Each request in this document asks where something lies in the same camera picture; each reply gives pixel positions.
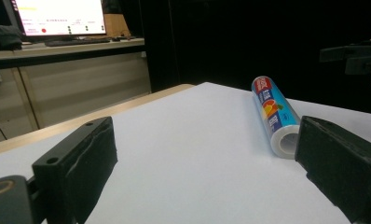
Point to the computer monitor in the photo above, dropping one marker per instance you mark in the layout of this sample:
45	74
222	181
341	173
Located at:
57	17

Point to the beige desk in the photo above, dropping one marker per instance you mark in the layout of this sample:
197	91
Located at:
65	77

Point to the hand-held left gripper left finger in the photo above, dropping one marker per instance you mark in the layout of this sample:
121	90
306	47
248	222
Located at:
81	161

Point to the brown cardboard box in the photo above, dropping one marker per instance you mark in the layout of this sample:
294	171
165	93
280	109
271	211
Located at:
116	25

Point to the dark cloth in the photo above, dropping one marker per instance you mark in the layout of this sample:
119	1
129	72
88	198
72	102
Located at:
3	37

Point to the black keyboard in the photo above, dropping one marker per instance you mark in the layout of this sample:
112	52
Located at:
77	41

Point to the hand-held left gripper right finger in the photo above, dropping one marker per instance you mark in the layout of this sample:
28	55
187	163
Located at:
339	161

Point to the blue plastic wrap roll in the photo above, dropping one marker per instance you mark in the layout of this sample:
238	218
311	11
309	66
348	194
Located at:
275	113

